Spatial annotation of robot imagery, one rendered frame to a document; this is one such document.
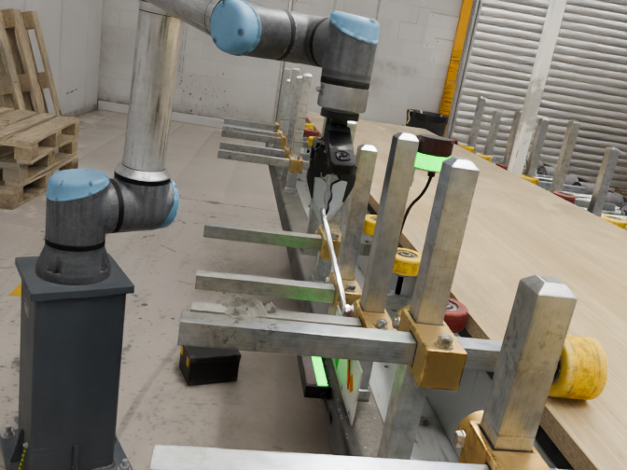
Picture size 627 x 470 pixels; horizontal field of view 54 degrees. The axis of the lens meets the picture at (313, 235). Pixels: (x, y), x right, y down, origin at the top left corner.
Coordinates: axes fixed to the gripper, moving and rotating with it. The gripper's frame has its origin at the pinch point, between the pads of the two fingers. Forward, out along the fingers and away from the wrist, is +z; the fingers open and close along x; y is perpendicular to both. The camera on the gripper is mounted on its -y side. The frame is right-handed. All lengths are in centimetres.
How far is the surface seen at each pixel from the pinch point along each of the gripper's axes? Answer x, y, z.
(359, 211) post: -8.2, 6.9, -0.4
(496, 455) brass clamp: -6, -69, 0
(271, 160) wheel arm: 1, 128, 15
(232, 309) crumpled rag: 15.9, -22.6, 10.2
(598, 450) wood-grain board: -25, -57, 7
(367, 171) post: -8.2, 6.9, -8.8
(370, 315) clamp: -7.0, -19.8, 10.3
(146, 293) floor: 50, 177, 98
